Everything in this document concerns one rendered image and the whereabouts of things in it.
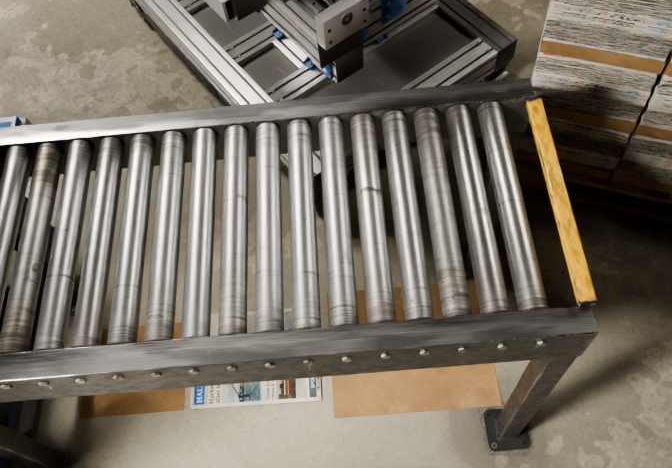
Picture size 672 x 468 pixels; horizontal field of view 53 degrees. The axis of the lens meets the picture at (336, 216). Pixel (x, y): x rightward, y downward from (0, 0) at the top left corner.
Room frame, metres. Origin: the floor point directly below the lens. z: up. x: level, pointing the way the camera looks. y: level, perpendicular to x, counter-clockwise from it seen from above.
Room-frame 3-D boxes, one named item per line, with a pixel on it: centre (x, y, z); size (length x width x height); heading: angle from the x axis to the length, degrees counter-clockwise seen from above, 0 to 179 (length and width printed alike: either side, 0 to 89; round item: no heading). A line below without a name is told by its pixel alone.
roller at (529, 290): (0.62, -0.33, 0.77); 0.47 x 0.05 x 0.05; 176
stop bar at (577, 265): (0.60, -0.41, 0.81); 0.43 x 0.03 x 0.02; 176
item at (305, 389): (0.66, 0.29, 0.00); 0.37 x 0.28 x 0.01; 86
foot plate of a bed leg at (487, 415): (0.36, -0.37, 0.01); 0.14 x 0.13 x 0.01; 176
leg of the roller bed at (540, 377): (0.36, -0.37, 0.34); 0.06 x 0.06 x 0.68; 86
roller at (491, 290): (0.62, -0.26, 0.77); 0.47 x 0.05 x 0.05; 176
